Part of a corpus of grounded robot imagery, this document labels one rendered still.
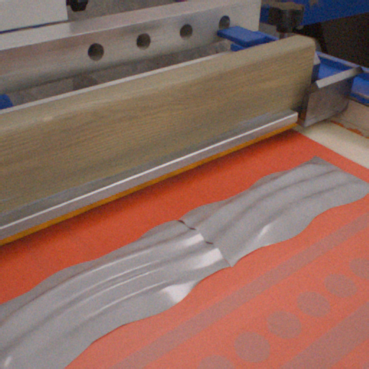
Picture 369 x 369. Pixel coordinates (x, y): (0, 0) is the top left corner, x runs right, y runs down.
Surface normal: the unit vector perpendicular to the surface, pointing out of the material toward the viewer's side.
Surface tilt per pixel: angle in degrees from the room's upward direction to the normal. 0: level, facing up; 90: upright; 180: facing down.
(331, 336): 32
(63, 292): 2
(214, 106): 56
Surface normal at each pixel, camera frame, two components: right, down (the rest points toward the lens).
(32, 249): 0.00, -0.82
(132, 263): 0.26, -0.40
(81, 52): 0.60, 0.46
